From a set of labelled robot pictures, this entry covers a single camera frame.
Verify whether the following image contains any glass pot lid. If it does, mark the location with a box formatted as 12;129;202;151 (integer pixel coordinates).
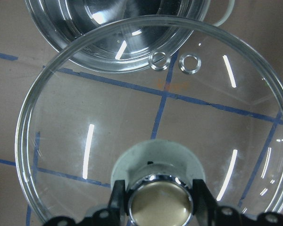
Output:
15;14;283;226

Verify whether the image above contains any pale green steel pot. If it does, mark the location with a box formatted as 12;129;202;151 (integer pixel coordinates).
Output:
25;0;235;76

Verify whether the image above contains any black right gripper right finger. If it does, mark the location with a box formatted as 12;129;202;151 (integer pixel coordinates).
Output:
192;179;283;226

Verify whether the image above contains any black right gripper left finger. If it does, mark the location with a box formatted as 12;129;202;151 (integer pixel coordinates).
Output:
45;180;126;226

